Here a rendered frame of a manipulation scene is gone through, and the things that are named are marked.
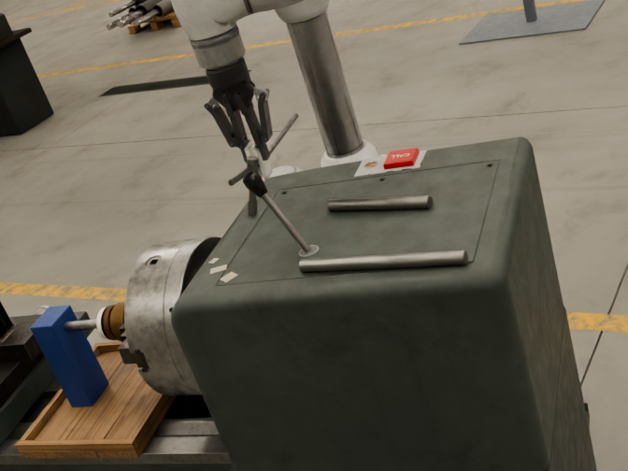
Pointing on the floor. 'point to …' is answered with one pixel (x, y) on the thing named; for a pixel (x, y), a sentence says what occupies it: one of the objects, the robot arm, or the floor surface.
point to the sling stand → (534, 21)
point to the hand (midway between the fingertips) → (258, 160)
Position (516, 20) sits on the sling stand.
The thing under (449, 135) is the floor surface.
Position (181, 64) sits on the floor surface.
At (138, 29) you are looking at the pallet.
